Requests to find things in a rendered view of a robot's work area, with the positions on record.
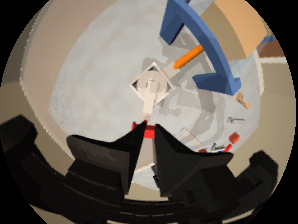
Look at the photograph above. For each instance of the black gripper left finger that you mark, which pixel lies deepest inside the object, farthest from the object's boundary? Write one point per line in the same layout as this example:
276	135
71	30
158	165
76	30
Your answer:
120	155

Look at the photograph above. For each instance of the grey metal cylinder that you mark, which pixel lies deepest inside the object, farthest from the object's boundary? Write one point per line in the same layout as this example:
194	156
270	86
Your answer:
235	121

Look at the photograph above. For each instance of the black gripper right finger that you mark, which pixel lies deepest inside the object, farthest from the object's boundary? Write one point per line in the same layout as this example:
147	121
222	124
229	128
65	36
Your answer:
177	163

